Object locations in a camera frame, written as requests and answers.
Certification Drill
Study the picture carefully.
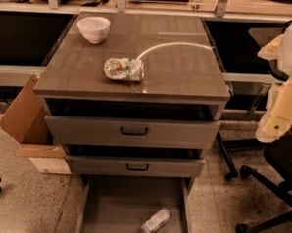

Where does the grey drawer cabinet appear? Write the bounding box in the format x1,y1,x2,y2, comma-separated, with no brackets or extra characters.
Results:
25,7,236,233

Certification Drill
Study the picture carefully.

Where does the brown cardboard box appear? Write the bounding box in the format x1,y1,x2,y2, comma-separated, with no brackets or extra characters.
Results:
0,74,71,175

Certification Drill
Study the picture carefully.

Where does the grey drawer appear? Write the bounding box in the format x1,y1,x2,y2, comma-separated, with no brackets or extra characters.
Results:
66,155,205,179
75,175,192,233
45,116,219,149

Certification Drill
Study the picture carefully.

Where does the white ceramic bowl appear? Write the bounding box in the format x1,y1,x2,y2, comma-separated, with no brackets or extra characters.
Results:
77,16,111,43

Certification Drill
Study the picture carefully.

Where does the top grey drawer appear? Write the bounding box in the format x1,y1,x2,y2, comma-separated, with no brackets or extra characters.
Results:
45,116,219,149

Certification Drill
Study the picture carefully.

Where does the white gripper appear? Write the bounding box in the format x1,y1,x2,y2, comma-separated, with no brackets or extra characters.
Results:
255,34,292,143

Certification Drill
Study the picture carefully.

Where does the black office chair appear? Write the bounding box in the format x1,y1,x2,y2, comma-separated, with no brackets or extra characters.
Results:
234,121,292,233

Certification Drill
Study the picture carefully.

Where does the black side table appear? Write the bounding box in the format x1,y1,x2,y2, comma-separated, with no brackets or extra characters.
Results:
214,15,292,185

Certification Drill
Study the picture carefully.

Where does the crushed white soda can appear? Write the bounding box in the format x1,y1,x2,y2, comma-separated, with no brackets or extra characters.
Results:
103,58,144,82

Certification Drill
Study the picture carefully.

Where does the bottom grey drawer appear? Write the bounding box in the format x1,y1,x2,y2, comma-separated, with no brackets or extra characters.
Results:
75,175,192,233

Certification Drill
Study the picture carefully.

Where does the middle grey drawer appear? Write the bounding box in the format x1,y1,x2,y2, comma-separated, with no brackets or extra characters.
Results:
66,155,205,179

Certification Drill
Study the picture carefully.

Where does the clear plastic water bottle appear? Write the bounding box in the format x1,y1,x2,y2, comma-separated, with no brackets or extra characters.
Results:
137,208,171,233

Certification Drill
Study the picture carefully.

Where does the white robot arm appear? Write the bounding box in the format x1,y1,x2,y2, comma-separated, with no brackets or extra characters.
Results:
255,24,292,143

